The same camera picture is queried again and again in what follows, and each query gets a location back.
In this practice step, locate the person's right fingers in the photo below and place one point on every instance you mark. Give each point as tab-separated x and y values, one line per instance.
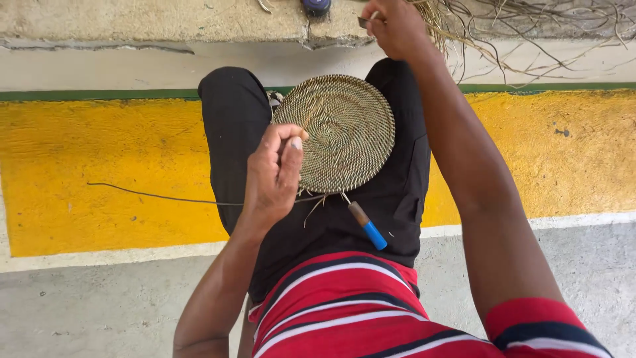
377	17

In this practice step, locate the long dark fibre strand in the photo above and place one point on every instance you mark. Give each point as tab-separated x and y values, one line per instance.
164	197

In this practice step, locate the round woven grass disc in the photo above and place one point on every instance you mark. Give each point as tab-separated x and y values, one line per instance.
348	129

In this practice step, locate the small metal blade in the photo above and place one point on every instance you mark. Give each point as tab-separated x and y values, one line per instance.
363	22

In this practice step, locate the person's red striped shirt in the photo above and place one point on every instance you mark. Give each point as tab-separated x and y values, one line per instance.
348	308

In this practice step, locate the dark blue round object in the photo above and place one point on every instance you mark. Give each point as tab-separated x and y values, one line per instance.
316	6

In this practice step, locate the heap of dried grass fibres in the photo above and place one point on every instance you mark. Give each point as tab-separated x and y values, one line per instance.
502	25

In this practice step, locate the person's black trousers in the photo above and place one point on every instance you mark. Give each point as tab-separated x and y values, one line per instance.
233	129

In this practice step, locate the person's left hand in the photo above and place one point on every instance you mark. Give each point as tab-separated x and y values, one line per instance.
266	179

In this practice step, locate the person's right hand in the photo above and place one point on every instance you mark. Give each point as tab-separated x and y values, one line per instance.
400	27

